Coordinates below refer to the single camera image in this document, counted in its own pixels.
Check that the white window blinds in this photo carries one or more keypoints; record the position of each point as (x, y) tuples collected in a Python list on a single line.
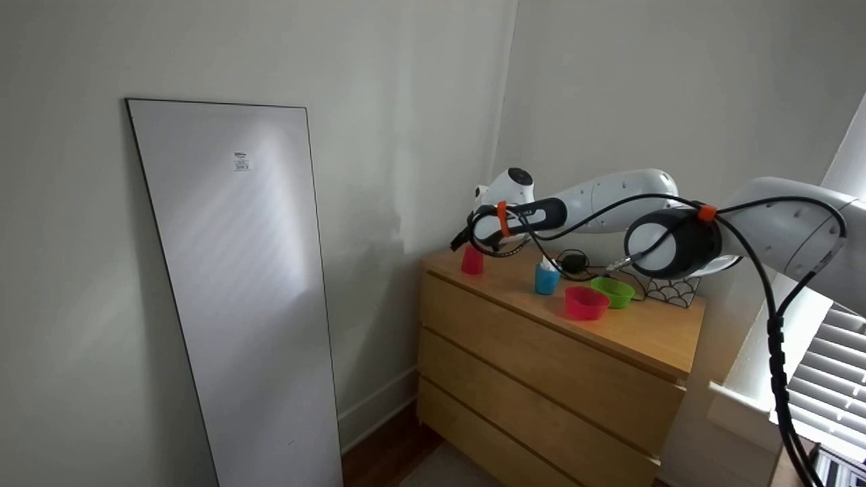
[(829, 383)]

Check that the green plastic bowl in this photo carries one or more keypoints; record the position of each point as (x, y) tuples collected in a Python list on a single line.
[(616, 291)]

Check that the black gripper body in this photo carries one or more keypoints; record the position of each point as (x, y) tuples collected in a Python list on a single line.
[(483, 232)]

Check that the red plastic bowl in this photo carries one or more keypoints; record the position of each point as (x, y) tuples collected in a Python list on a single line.
[(582, 303)]

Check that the scale pattern paper holder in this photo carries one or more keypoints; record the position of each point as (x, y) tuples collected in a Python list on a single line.
[(671, 291)]

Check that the large white board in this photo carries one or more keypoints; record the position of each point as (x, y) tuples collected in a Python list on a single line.
[(233, 198)]

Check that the blue plastic cup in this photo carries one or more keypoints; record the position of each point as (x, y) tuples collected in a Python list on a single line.
[(545, 280)]

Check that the wooden chest of drawers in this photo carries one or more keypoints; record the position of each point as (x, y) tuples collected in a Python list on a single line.
[(540, 398)]

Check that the pink plastic cup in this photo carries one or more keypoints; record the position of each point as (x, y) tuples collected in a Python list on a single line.
[(471, 260)]

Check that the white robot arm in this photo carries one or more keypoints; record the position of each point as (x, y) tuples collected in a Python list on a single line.
[(806, 233)]

